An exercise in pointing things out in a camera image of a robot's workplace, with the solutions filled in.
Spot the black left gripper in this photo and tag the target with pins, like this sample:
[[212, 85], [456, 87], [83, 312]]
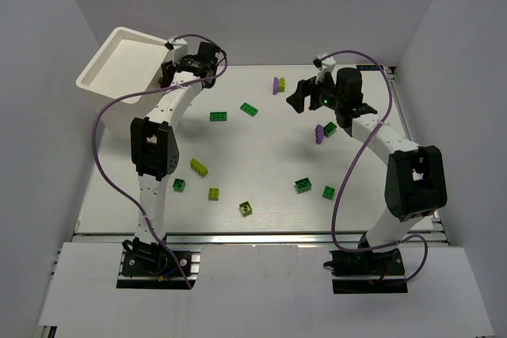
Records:
[[170, 70]]

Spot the green flat lego long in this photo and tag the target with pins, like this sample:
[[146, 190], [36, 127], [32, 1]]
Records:
[[218, 116]]

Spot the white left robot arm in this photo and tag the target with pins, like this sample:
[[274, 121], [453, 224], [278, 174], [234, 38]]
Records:
[[155, 154]]

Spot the lime lego brick top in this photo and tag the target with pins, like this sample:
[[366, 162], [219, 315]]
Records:
[[281, 85]]

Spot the green lego brick lower right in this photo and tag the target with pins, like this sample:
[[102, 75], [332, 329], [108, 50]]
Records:
[[303, 185]]

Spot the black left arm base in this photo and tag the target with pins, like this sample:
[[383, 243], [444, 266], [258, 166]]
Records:
[[150, 267]]

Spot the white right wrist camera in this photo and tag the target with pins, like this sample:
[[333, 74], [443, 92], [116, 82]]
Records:
[[324, 63]]

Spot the purple lego brick right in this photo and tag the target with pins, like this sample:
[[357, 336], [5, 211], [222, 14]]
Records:
[[319, 134]]

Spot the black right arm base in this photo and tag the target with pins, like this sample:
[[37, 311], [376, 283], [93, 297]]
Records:
[[367, 273]]

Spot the lime lego with stud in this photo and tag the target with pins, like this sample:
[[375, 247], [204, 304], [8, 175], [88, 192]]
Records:
[[245, 208]]

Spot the green small lego right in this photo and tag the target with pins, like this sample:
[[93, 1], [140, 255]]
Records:
[[328, 192]]

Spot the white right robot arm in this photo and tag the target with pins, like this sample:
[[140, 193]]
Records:
[[415, 184]]

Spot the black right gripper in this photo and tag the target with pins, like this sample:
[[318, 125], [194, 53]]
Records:
[[314, 95]]

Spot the lime square lego brick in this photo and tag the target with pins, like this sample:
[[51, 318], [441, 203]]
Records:
[[213, 194]]

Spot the green small lego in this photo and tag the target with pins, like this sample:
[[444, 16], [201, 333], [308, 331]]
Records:
[[328, 192], [179, 185]]

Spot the lime long lego brick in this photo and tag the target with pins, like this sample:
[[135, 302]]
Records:
[[198, 167]]

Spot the green lego beside purple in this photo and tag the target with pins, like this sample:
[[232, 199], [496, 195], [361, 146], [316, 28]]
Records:
[[329, 129]]

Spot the green lego brick tilted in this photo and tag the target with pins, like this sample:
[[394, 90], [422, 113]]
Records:
[[249, 109]]

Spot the white drawer cabinet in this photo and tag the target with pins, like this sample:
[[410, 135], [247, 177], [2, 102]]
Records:
[[127, 62]]

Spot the green small lego left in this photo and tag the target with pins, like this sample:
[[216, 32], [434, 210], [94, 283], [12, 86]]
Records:
[[179, 185]]

